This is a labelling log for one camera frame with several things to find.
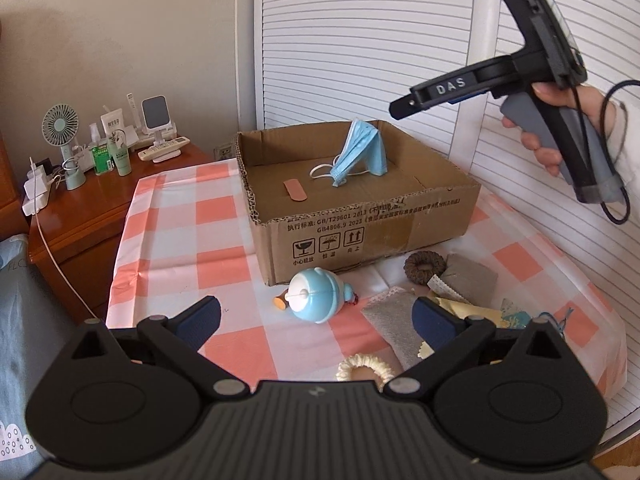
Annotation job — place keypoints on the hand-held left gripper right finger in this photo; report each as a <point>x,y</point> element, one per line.
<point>431,324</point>

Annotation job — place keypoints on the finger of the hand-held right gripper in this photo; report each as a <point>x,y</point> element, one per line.
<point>407,107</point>

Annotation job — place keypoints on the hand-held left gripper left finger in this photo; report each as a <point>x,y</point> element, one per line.
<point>200,322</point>

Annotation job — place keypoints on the yellow zigzag-edged cloth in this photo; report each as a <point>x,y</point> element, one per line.
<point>465,307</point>

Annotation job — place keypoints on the light grey woven pouch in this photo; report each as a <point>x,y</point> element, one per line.
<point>390,320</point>

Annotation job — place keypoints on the brownish grey fabric pouch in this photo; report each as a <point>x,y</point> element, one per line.
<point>472,277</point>

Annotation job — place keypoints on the blue patterned fabric piece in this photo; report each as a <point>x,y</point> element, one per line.
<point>515,312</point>

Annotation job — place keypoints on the round light blue toy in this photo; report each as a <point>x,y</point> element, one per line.
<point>320,295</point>

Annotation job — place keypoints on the brown cardboard box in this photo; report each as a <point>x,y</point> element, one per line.
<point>350,230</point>

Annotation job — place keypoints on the person's right forearm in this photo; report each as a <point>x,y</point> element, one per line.
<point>627,140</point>

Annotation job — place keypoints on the person's right hand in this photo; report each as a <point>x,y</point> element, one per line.
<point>575,102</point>

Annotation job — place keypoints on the beige zigzag-edged cloth swatch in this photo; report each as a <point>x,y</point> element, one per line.
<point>440,285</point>

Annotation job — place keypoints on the brown scrunchie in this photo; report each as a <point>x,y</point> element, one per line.
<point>417,274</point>

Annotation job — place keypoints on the blue face mask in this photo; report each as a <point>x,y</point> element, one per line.
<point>360,145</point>

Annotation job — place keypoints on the white louvered wardrobe door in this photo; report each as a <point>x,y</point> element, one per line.
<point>350,35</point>
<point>605,20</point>

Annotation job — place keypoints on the small orange plug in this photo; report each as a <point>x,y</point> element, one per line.
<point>280,302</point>

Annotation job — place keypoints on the pink white checkered tablecloth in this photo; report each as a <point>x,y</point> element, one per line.
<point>180,240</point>

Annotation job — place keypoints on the cream scrunchie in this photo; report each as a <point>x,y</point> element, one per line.
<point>350,366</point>

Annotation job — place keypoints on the beige adhesive bandage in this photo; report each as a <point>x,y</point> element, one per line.
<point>294,190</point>

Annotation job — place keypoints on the wooden nightstand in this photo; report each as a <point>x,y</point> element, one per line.
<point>85,230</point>

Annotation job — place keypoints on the blue grey bedding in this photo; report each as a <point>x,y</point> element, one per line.
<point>25,320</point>

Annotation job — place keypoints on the white remote control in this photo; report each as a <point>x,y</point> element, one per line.
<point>162,149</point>

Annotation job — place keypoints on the green cosmetic tube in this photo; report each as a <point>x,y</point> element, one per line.
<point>120,157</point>

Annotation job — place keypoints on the green sanitizer bottle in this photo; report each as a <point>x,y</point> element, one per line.
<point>101,160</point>

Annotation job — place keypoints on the white charger block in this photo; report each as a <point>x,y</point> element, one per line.
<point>37,192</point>

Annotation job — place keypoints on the clear spray bottle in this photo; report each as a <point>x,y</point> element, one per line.
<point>96,135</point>

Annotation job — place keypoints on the white phone stand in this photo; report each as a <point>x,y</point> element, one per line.
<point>155,112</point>

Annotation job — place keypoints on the white cosmetic tube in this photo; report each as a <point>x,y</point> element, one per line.
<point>112,122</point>

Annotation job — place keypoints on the white slim upright tool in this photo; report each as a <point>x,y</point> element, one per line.
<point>131,107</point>

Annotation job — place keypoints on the brown wooden headboard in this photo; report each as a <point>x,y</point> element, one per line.
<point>7,185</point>

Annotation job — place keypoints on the small green desk fan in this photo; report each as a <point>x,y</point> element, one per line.
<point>60,125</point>

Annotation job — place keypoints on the white wall socket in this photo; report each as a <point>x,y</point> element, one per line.
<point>224,152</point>

